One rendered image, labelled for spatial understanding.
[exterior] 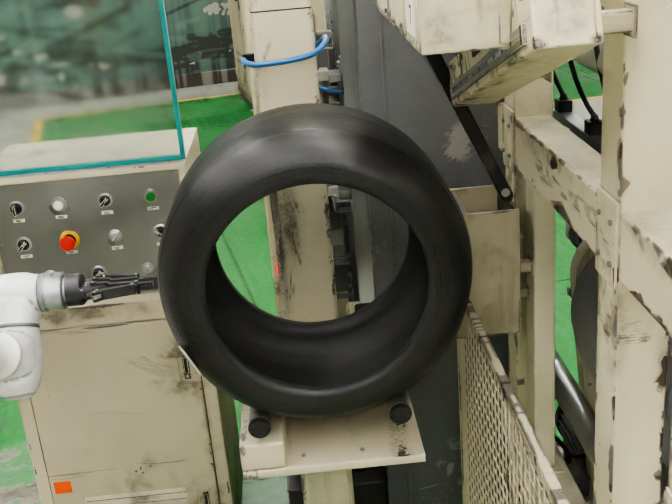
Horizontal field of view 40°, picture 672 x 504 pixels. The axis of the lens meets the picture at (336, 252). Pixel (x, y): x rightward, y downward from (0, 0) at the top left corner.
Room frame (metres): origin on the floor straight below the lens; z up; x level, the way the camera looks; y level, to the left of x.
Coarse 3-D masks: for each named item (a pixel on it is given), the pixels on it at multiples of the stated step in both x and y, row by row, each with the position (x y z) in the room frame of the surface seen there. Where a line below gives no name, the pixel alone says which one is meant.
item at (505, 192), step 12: (432, 60) 1.90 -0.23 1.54; (444, 72) 1.90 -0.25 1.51; (444, 84) 1.90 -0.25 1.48; (456, 108) 1.90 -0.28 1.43; (468, 108) 1.90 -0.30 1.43; (468, 120) 1.90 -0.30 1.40; (468, 132) 1.90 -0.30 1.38; (480, 132) 1.90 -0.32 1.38; (480, 144) 1.90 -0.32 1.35; (480, 156) 1.90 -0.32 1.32; (492, 156) 1.90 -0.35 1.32; (492, 168) 1.90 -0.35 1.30; (492, 180) 1.91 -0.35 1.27; (504, 180) 1.91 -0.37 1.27; (504, 192) 1.90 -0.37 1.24
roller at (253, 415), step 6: (252, 408) 1.63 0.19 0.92; (252, 414) 1.61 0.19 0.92; (258, 414) 1.60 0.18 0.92; (264, 414) 1.61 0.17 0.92; (270, 414) 1.63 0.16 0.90; (252, 420) 1.59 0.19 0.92; (258, 420) 1.59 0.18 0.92; (264, 420) 1.59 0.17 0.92; (270, 420) 1.61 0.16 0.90; (252, 426) 1.58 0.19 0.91; (258, 426) 1.58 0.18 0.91; (264, 426) 1.58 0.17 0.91; (270, 426) 1.59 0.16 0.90; (252, 432) 1.58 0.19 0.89; (258, 432) 1.58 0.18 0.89; (264, 432) 1.58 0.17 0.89
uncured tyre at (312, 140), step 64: (256, 128) 1.67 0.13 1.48; (320, 128) 1.61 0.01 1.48; (384, 128) 1.72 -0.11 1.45; (192, 192) 1.59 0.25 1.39; (256, 192) 1.56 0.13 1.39; (384, 192) 1.57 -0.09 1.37; (448, 192) 1.63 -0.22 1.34; (192, 256) 1.56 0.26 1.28; (448, 256) 1.57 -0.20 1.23; (192, 320) 1.56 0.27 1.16; (256, 320) 1.84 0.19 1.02; (384, 320) 1.85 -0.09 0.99; (448, 320) 1.57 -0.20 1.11; (256, 384) 1.56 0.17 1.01; (320, 384) 1.72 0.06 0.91; (384, 384) 1.57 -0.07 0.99
